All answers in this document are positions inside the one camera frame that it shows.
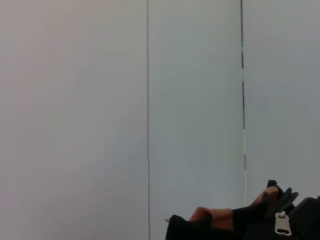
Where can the silver zipper pull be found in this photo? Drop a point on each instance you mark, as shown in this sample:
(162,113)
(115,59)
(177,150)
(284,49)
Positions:
(282,225)

